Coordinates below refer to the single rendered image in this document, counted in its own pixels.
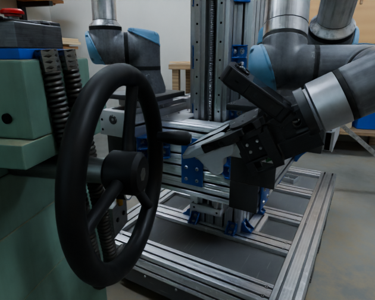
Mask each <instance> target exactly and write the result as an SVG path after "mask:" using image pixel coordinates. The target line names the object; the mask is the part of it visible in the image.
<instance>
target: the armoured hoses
mask: <svg viewBox="0 0 375 300"><path fill-rule="evenodd" d="M34 53H35V58H36V59H38V60H39V62H40V64H41V70H42V75H43V76H44V78H43V81H44V82H45V84H44V86H45V87H46V89H45V91H46V92H47V94H46V96H47V98H48V103H49V107H50V111H49V112H50V113H51V118H52V123H53V128H54V133H56V134H55V137H56V138H57V139H56V142H57V143H58V144H57V147H59V148H60V143H61V139H62V136H63V132H64V128H65V125H66V122H67V119H68V116H69V114H70V112H69V107H70V111H71V109H72V107H73V105H74V103H75V101H76V99H77V97H78V95H79V93H80V91H81V90H82V89H83V88H82V85H83V84H82V83H81V80H82V79H81V78H80V73H79V64H78V60H77V55H76V50H75V49H62V50H57V49H56V48H55V49H40V50H35V51H34ZM60 60H61V63H60ZM61 65H62V66H61ZM61 68H62V69H63V71H62V72H63V74H64V78H65V82H63V81H62V80H61V79H62V78H63V77H62V75H60V74H61ZM63 83H65V84H66V86H65V87H66V89H67V91H66V92H67V93H68V95H67V97H68V99H69V100H68V102H69V103H70V105H69V107H68V106H67V105H68V102H67V101H66V100H67V97H66V96H65V94H66V92H65V91H64V89H65V87H64V86H63ZM94 143H95V141H94V140H93V141H92V145H91V149H90V154H89V156H90V157H97V153H96V149H95V145H94ZM58 151H59V149H58ZM87 189H88V193H89V197H90V201H91V205H92V208H93V206H94V205H95V204H96V202H97V201H98V199H99V198H100V197H101V195H102V194H103V192H104V187H103V185H102V184H100V183H88V182H87ZM87 189H86V192H87ZM88 200H89V198H88V194H87V193H86V215H87V214H88V212H89V211H90V205H89V201H88ZM96 228H97V232H98V235H99V241H100V245H101V248H102V254H103V258H104V261H105V263H108V262H110V261H112V260H113V259H115V258H116V257H117V256H118V255H119V254H120V252H121V251H122V250H123V249H124V247H125V245H126V243H122V244H121V245H120V246H118V248H116V244H115V239H114V232H113V227H112V224H111V219H110V213H109V209H108V210H107V211H106V213H105V214H104V216H103V217H102V219H101V220H100V222H99V224H98V225H97V227H96ZM90 239H91V242H92V246H93V248H94V250H95V252H96V254H97V256H98V257H99V259H100V260H101V254H100V251H99V246H98V240H97V239H96V232H95V230H94V231H93V233H92V234H91V236H90Z"/></svg>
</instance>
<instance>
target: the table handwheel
mask: <svg viewBox="0 0 375 300"><path fill-rule="evenodd" d="M121 86H126V96H125V107H124V124H123V135H122V141H121V150H120V151H118V150H113V151H111V152H110V153H109V154H108V155H107V156H106V157H105V158H98V157H90V156H89V154H90V149H91V145H92V141H93V136H94V133H95V129H96V126H97V124H98V120H99V118H100V115H101V112H102V110H103V109H104V106H105V104H106V103H107V101H108V100H109V98H110V96H111V95H112V94H113V93H114V92H115V91H116V90H117V89H118V88H119V87H121ZM137 100H138V101H139V103H140V106H141V109H142V112H143V117H144V120H145V126H146V135H147V142H148V159H147V158H146V156H144V154H143V153H142V152H135V151H134V147H135V120H136V107H137ZM162 131H163V128H162V122H161V115H160V109H159V106H158V102H157V99H156V96H155V93H154V91H153V88H152V86H151V85H150V83H149V81H148V79H147V78H146V77H145V75H144V74H143V73H142V72H141V71H139V70H138V69H137V68H136V67H134V66H132V65H129V64H125V63H115V64H111V65H108V66H106V67H104V68H102V69H100V70H99V71H98V72H97V73H95V74H94V75H93V76H92V77H91V78H90V79H89V81H88V82H87V83H86V84H85V85H84V87H83V89H82V90H81V91H80V93H79V95H78V97H77V99H76V101H75V103H74V105H73V107H72V109H71V111H70V114H69V116H68V119H67V122H66V125H65V128H64V132H63V134H62V139H61V143H60V148H59V153H58V154H56V155H54V156H53V157H50V158H49V159H47V160H45V161H43V162H41V163H39V164H37V165H35V166H33V167H31V168H29V169H27V170H18V169H10V168H8V171H9V172H10V174H12V175H14V176H26V177H38V178H45V179H55V218H56V224H57V231H58V237H59V240H60V244H61V248H62V251H63V253H64V256H65V258H66V260H67V262H68V264H69V266H70V268H71V269H72V271H73V272H74V273H75V274H76V276H77V277H78V278H79V279H80V280H82V281H83V282H85V283H87V284H89V285H91V286H94V287H100V288H103V287H107V286H111V285H114V284H116V283H117V282H119V281H120V280H122V279H123V278H124V277H126V276H127V275H128V273H129V272H130V271H131V270H132V268H133V267H134V266H135V264H136V263H137V261H138V259H139V258H140V256H141V254H142V252H143V250H144V248H145V246H146V243H147V241H148V238H149V235H150V233H151V230H152V226H153V223H154V220H155V216H156V212H157V208H158V202H159V198H160V191H161V182H162V176H163V153H164V150H163V142H157V133H158V132H162ZM86 182H88V183H100V184H102V185H103V187H104V188H105V191H104V192H103V194H102V195H101V197H100V198H99V199H98V201H97V202H96V204H95V205H94V206H93V208H92V209H91V210H90V211H89V212H88V214H87V215H86ZM144 190H145V191H144ZM119 194H120V195H131V196H135V197H137V199H138V201H139V202H140V204H141V208H140V212H139V216H138V218H137V222H136V224H135V228H134V229H133V232H132V234H131V236H130V238H129V240H128V242H127V244H126V245H125V247H124V249H123V250H122V251H121V252H120V254H119V255H118V256H117V257H116V258H115V259H113V260H112V261H110V262H103V261H101V260H100V259H99V257H98V256H97V254H96V252H95V250H94V248H93V246H92V242H91V239H90V236H91V234H92V233H93V231H94V230H95V228H96V227H97V225H98V224H99V222H100V220H101V219H102V217H103V216H104V214H105V213H106V211H107V210H108V209H109V207H110V206H111V204H112V203H113V202H114V200H115V199H116V197H117V196H118V195H119Z"/></svg>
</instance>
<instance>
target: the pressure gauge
mask: <svg viewBox="0 0 375 300"><path fill-rule="evenodd" d="M131 198H132V196H131V195H120V194H119V195H118V196H117V197H116V202H118V206H122V205H123V200H127V201H129V200H130V199H131Z"/></svg>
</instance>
